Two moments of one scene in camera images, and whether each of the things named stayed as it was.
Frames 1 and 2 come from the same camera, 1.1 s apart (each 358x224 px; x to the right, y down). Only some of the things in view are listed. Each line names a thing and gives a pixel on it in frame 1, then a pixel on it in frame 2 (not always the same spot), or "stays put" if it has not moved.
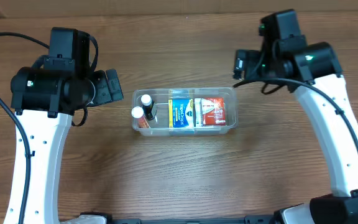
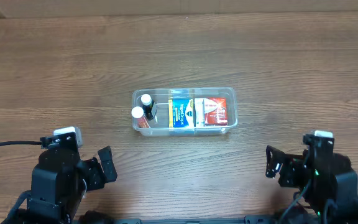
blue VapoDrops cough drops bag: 181,113 stays put
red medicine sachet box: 214,111 stays put
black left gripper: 111,88 -> 95,172
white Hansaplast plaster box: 198,112 stays put
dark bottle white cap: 147,104 stays put
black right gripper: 239,65 -> 284,165
